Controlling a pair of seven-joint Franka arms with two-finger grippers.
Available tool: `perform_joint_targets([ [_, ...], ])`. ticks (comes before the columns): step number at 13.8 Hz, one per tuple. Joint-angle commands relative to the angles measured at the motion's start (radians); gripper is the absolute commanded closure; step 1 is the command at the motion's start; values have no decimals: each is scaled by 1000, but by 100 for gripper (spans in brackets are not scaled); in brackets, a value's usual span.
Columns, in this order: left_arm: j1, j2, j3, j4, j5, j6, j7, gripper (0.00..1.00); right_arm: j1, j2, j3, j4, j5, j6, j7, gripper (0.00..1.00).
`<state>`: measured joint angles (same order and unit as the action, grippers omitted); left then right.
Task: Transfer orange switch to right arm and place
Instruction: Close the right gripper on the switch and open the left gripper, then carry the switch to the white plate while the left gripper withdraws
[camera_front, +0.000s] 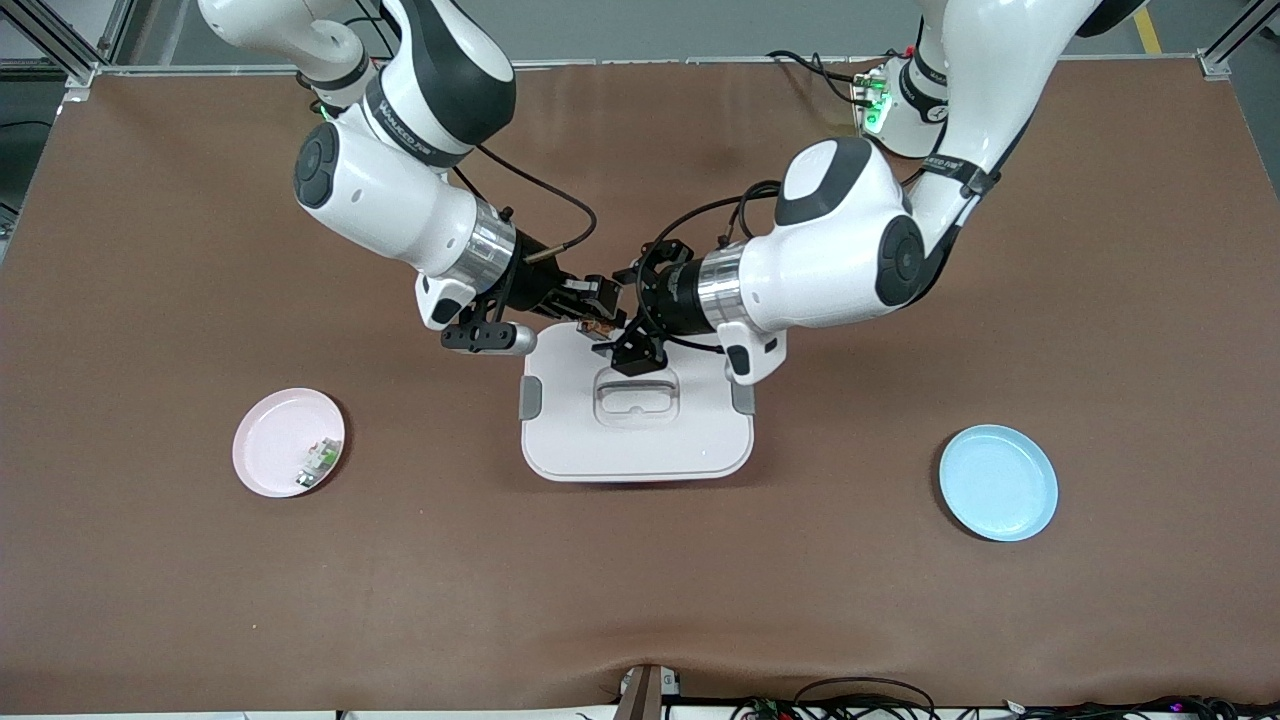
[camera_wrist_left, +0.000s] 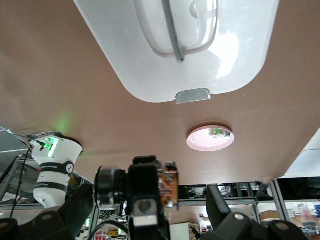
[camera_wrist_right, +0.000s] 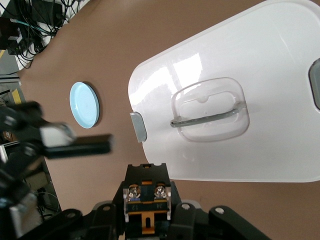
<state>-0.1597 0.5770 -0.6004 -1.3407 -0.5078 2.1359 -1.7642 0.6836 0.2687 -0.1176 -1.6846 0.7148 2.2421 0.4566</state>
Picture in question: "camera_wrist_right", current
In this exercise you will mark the white lidded storage box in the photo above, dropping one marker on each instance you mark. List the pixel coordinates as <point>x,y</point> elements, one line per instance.
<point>250,50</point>

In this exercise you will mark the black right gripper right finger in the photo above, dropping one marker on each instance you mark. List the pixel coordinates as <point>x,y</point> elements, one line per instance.
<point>200,225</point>

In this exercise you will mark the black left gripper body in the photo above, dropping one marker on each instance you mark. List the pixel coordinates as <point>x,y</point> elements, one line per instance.
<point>17,165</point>

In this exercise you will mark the light blue round plate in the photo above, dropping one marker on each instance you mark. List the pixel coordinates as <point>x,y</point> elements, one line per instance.
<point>83,105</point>

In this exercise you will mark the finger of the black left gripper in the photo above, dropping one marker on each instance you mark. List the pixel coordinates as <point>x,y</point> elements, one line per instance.
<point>85,146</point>
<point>22,115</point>

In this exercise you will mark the brown table cover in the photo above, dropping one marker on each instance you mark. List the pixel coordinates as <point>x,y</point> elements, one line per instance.
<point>100,50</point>

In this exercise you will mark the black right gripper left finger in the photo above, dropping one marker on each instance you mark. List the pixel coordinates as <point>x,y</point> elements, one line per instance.
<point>105,222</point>

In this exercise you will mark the orange and black push-button switch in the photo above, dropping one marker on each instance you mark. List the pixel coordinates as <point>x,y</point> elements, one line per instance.
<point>147,175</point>

